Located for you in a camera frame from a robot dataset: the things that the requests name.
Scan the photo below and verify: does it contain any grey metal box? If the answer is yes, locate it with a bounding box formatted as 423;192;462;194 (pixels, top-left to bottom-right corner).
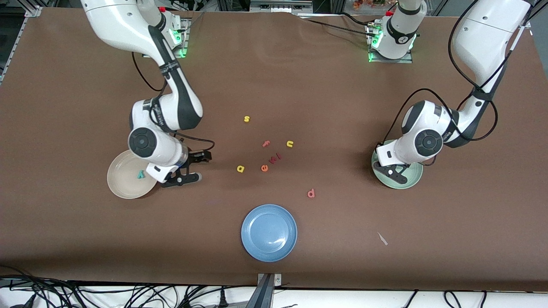
250;0;313;13

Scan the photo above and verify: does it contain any brown table cover sheet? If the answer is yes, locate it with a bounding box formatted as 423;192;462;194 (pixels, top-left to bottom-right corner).
0;8;548;292

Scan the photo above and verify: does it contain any blue round plate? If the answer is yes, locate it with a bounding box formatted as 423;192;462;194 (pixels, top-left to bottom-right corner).
241;204;298;262

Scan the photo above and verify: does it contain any beige round plate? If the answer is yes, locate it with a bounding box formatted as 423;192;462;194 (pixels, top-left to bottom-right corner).
107;150;159;200

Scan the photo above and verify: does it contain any metal table edge bracket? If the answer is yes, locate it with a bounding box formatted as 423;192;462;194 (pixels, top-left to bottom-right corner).
246;273;283;308

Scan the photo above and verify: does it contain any orange dried plant clutter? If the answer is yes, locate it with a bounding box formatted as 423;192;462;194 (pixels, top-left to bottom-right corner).
353;0;392;10

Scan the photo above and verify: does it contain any aluminium frame rail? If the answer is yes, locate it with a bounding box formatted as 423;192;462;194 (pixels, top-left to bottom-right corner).
0;15;27;84

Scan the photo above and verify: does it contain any pale green round plate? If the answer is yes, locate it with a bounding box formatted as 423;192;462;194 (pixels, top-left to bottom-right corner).
371;139;424;190

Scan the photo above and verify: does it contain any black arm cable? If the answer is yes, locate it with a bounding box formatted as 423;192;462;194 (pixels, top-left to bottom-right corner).
375;0;499;148
131;51;215;152

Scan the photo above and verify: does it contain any black table cable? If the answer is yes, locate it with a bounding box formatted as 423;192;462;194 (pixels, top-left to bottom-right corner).
338;12;374;27
295;15;374;38

